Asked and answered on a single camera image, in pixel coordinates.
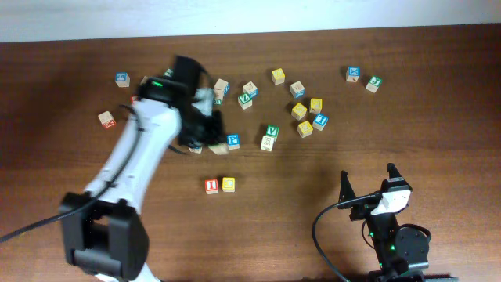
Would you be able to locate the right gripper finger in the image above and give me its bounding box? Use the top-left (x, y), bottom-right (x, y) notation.
top-left (338, 171), bottom-right (356, 203)
top-left (387, 163), bottom-right (406, 184)

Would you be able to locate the red I block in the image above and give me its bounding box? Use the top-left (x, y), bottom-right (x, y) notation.
top-left (204, 179), bottom-right (218, 194)

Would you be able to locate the yellow C block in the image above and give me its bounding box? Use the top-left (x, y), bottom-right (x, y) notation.
top-left (222, 177), bottom-right (236, 192)

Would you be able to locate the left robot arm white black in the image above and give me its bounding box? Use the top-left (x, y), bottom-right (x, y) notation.
top-left (59, 56), bottom-right (225, 281)

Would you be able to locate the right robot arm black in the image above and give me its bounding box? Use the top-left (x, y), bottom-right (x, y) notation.
top-left (339, 163), bottom-right (431, 281)

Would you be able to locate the green R block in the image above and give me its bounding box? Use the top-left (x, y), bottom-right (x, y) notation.
top-left (189, 146), bottom-right (203, 154)

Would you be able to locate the blue H block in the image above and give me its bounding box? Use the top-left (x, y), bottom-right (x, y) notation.
top-left (208, 143), bottom-right (229, 155)

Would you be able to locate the blue P block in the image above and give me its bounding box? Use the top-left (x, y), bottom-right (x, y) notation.
top-left (227, 134), bottom-right (240, 150)

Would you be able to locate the wooden block green side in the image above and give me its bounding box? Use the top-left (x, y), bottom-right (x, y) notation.
top-left (214, 89), bottom-right (224, 105)

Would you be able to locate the green Z block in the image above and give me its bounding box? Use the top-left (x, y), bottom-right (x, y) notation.
top-left (238, 93), bottom-right (252, 110)

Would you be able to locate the green L block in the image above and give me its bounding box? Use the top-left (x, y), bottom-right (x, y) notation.
top-left (164, 69), bottom-right (174, 78)

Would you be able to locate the plain wooden block top left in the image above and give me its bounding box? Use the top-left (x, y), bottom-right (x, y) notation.
top-left (139, 76), bottom-right (149, 85)

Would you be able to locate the white wooden X block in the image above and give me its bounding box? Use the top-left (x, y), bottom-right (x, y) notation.
top-left (261, 136), bottom-right (275, 152)

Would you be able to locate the blue I block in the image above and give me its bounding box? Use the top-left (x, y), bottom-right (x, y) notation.
top-left (312, 114), bottom-right (329, 131)

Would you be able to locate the yellow E block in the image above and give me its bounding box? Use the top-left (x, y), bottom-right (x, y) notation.
top-left (297, 121), bottom-right (313, 138)

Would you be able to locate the green V block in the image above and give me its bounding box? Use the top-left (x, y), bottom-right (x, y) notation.
top-left (265, 125), bottom-right (279, 141)

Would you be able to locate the blue S block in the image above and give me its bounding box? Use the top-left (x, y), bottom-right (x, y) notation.
top-left (114, 72), bottom-right (130, 88)

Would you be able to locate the wooden block red side left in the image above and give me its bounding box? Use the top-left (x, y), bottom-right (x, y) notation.
top-left (98, 111), bottom-right (117, 128)

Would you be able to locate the green J block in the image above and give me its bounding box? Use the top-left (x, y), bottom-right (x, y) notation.
top-left (366, 76), bottom-right (383, 93)

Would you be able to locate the yellow block right cluster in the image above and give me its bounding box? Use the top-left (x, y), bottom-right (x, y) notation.
top-left (309, 98), bottom-right (323, 114)

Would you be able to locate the yellow S block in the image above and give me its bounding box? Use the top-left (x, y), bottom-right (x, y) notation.
top-left (291, 103), bottom-right (308, 121)

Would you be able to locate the yellow block top centre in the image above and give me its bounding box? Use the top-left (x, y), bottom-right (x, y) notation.
top-left (272, 68), bottom-right (286, 85)

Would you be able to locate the blue X block far right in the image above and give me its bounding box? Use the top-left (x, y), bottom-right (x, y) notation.
top-left (346, 67), bottom-right (361, 82)

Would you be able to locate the wooden block blue D side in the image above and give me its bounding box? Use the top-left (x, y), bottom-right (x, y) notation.
top-left (290, 81), bottom-right (305, 99)

